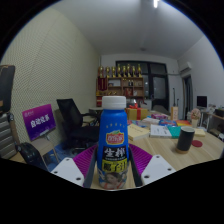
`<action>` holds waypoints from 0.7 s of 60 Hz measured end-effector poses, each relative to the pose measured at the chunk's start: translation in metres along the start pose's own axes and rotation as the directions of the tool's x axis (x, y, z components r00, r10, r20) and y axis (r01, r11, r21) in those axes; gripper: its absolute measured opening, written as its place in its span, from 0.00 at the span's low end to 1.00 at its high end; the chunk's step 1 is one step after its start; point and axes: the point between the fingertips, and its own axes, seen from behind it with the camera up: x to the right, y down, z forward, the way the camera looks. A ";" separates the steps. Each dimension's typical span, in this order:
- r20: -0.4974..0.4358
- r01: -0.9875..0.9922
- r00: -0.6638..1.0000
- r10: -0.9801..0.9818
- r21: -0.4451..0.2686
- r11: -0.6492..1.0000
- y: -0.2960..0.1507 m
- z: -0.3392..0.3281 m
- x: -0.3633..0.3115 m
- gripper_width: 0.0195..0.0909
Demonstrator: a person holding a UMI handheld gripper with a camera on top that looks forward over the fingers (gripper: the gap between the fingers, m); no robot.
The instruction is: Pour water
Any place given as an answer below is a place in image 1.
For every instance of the black cup white inside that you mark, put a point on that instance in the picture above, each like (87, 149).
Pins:
(185, 140)

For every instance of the ceiling light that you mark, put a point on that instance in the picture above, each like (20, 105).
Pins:
(155, 3)

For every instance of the black computer monitor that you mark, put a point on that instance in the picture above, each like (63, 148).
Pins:
(202, 101)

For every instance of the pink flowers in white pot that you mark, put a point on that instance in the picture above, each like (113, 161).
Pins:
(195, 115)

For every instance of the cluttered wooden desk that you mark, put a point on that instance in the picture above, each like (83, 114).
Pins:
(216, 123)

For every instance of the wooden shelf unit with trophies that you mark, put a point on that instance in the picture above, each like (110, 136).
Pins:
(133, 86)

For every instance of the black striped office chair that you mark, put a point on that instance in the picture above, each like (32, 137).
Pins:
(6, 133)

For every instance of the yellow gift box red ribbon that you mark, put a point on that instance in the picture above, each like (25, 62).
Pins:
(136, 114)

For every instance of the teal notebook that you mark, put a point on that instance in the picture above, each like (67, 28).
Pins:
(174, 132)

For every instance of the purple sign board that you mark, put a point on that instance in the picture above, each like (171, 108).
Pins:
(38, 121)

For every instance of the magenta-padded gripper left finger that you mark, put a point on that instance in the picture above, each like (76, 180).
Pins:
(66, 170)

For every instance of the white printed booklet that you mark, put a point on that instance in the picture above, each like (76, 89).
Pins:
(160, 131)

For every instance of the small round side table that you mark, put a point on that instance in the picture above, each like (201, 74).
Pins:
(95, 110)

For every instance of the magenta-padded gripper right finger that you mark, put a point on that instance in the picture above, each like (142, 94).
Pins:
(156, 168)

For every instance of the white air conditioner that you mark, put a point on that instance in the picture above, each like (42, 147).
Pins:
(186, 67)

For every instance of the black framed glass door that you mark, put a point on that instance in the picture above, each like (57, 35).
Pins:
(159, 86)

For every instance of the small tan upright box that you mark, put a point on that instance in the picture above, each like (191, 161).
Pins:
(174, 113)

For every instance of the orange red book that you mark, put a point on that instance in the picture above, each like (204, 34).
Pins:
(184, 122)

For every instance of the pale yellow book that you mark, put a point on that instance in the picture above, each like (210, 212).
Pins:
(137, 132)

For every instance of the blue drink bottle white cap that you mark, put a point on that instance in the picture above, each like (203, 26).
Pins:
(112, 133)

